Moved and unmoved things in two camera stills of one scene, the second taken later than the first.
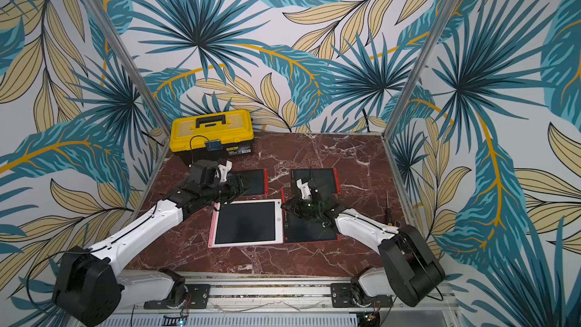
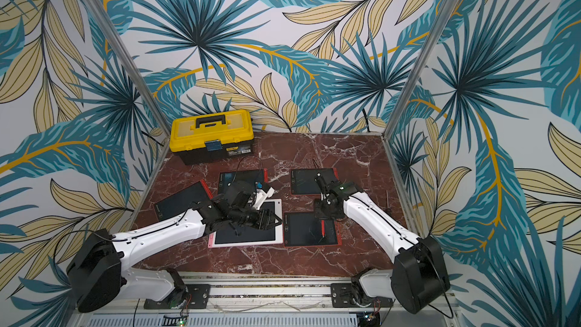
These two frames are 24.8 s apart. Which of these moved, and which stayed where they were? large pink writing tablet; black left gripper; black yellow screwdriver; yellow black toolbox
Moved: black left gripper
Stayed: black yellow screwdriver; yellow black toolbox; large pink writing tablet
